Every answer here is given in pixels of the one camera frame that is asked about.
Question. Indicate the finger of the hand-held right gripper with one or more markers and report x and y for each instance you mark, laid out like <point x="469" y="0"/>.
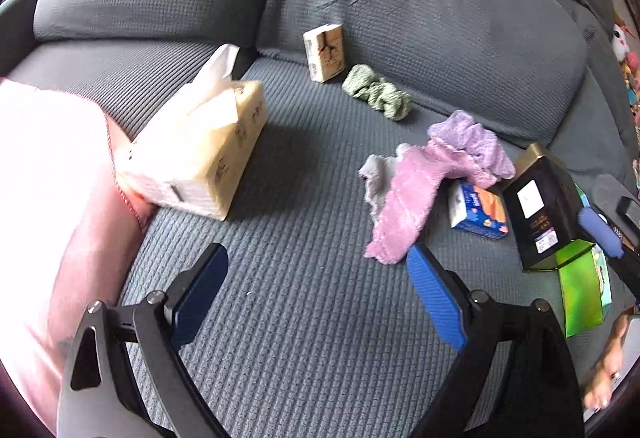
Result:
<point x="612" y="190"/>
<point x="600" y="233"/>

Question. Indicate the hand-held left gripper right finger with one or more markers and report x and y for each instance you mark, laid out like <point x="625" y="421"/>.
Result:
<point x="437" y="298"/>

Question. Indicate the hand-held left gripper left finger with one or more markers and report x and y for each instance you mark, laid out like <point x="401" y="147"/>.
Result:
<point x="197" y="298"/>

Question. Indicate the small blue snack box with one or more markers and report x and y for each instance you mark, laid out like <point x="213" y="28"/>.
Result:
<point x="480" y="213"/>

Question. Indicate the pink fuzzy cloth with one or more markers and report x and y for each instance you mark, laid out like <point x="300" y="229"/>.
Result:
<point x="410" y="203"/>

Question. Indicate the grey cloth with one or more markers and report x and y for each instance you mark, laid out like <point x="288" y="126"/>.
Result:
<point x="377" y="183"/>

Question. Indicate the lavender knitted cloth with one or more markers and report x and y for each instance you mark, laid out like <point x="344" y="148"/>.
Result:
<point x="480" y="142"/>

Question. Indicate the yellow soft tissue pack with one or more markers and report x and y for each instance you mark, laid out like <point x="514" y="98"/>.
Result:
<point x="200" y="157"/>

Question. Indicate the person's right hand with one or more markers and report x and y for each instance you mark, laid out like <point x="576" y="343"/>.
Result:
<point x="607" y="368"/>

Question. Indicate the green box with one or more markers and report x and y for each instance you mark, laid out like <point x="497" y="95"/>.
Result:
<point x="582" y="288"/>

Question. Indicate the black box with gold top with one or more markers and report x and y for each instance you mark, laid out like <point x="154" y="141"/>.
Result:
<point x="542" y="213"/>

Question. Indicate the grey sofa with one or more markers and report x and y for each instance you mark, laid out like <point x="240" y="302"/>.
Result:
<point x="310" y="268"/>

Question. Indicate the white faced plush toy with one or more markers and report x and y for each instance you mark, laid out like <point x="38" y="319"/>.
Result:
<point x="625" y="40"/>

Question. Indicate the pink pillow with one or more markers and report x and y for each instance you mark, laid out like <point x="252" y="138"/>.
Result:
<point x="55" y="218"/>

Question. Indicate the green knitted cloth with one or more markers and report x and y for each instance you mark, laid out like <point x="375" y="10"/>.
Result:
<point x="380" y="92"/>

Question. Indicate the small brown tissue box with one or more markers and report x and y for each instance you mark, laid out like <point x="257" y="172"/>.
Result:
<point x="327" y="52"/>

